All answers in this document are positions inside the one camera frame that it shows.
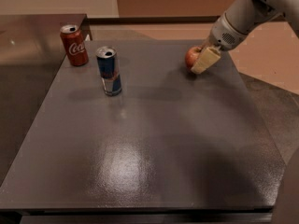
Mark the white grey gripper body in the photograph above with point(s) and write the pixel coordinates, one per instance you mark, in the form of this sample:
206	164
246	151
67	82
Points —
222	34

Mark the red apple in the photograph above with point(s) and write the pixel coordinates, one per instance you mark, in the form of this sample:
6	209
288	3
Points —
191	56

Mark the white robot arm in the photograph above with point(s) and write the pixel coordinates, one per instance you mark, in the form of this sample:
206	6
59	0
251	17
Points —
257	12

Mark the blue silver redbull can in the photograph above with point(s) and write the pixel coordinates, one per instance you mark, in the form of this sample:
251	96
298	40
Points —
108	65

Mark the red coca-cola can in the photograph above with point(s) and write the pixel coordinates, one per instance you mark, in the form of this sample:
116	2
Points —
74	45

